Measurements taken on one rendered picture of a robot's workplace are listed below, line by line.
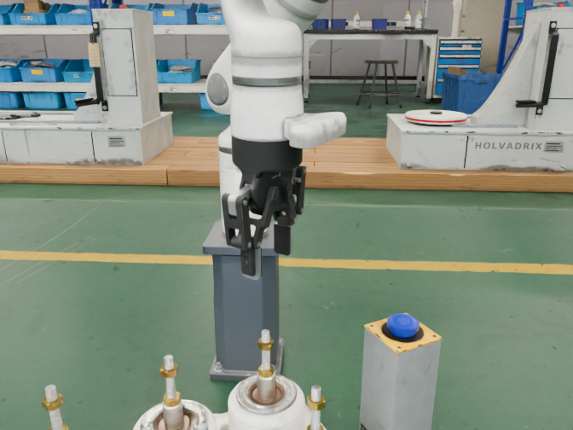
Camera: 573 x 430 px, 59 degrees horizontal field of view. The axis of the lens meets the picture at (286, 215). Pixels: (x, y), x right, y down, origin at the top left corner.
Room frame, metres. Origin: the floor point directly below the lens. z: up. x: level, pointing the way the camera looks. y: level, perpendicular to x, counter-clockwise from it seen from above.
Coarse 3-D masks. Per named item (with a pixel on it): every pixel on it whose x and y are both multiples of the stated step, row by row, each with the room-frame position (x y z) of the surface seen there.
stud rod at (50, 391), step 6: (48, 390) 0.42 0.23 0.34; (54, 390) 0.42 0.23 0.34; (48, 396) 0.42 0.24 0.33; (54, 396) 0.42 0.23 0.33; (54, 414) 0.42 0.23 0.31; (60, 414) 0.42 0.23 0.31; (54, 420) 0.42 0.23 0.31; (60, 420) 0.42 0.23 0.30; (54, 426) 0.42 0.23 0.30; (60, 426) 0.42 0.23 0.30
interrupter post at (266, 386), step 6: (258, 378) 0.52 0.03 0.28; (264, 378) 0.52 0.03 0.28; (270, 378) 0.52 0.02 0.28; (258, 384) 0.52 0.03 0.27; (264, 384) 0.51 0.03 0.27; (270, 384) 0.52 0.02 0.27; (258, 390) 0.52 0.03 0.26; (264, 390) 0.51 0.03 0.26; (270, 390) 0.52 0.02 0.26; (258, 396) 0.52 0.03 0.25; (264, 396) 0.51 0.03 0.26; (270, 396) 0.52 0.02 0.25
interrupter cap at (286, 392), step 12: (240, 384) 0.54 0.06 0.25; (252, 384) 0.54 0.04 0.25; (276, 384) 0.54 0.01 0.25; (288, 384) 0.54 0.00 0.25; (240, 396) 0.52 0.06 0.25; (252, 396) 0.52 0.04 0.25; (276, 396) 0.52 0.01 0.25; (288, 396) 0.52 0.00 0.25; (252, 408) 0.49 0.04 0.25; (264, 408) 0.50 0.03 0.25; (276, 408) 0.50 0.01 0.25; (288, 408) 0.50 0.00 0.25
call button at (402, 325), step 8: (392, 320) 0.57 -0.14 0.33; (400, 320) 0.57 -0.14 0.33; (408, 320) 0.57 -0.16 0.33; (416, 320) 0.57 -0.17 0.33; (392, 328) 0.56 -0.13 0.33; (400, 328) 0.55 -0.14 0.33; (408, 328) 0.55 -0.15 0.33; (416, 328) 0.55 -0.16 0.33; (400, 336) 0.55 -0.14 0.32; (408, 336) 0.55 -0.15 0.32
